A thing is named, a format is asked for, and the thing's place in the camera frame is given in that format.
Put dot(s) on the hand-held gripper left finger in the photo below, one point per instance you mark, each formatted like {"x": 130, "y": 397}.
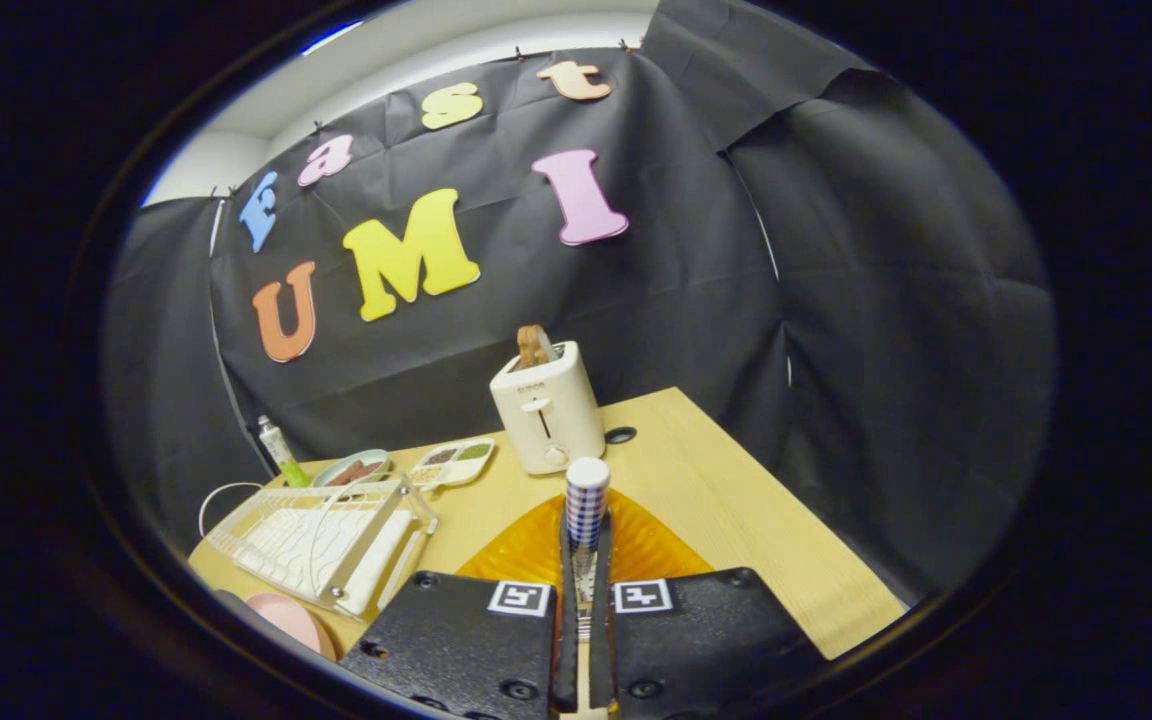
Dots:
{"x": 466, "y": 650}

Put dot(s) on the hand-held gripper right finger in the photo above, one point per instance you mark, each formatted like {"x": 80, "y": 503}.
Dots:
{"x": 706, "y": 640}

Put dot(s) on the pink plate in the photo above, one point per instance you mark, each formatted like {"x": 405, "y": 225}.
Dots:
{"x": 286, "y": 615}

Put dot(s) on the light green plate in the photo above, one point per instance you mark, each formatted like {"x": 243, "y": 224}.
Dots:
{"x": 324, "y": 478}

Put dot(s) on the white divided tray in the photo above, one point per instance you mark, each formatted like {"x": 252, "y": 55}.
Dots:
{"x": 464, "y": 470}

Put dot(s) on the pile of beige beans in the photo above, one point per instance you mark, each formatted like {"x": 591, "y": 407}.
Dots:
{"x": 426, "y": 474}

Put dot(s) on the pile of red beans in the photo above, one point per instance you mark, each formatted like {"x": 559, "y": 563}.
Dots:
{"x": 440, "y": 456}

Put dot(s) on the pile of green beans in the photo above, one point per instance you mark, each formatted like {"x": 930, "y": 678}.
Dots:
{"x": 474, "y": 451}

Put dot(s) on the brown meat patty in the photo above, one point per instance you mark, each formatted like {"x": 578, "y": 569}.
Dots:
{"x": 368, "y": 466}
{"x": 344, "y": 476}

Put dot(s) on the black table grommet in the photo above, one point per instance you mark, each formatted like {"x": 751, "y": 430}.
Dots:
{"x": 620, "y": 435}

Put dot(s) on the white toaster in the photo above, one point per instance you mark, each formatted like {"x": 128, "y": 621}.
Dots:
{"x": 551, "y": 410}

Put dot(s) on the clear bottle with green liquid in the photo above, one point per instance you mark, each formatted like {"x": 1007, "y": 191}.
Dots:
{"x": 279, "y": 450}

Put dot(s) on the brown toast slice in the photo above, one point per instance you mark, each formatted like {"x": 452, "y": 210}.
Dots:
{"x": 534, "y": 345}

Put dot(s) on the black backdrop cloth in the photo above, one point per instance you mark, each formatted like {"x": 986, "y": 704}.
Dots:
{"x": 656, "y": 320}

